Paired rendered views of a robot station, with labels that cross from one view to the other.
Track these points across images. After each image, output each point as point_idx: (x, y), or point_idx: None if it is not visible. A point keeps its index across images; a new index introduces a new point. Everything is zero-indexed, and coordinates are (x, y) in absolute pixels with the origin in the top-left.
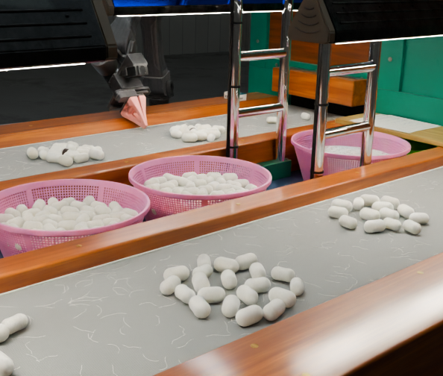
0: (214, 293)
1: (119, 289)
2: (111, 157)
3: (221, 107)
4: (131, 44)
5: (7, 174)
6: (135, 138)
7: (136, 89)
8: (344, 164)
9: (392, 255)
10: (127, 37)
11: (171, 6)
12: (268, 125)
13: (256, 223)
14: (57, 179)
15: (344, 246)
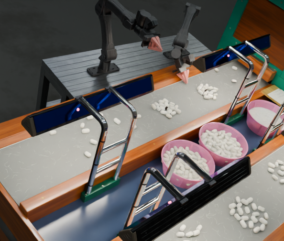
0: (246, 219)
1: (217, 210)
2: (181, 110)
3: None
4: (187, 44)
5: (150, 123)
6: (184, 92)
7: (186, 66)
8: None
9: None
10: (186, 41)
11: (223, 63)
12: (232, 84)
13: None
14: (176, 137)
15: (274, 191)
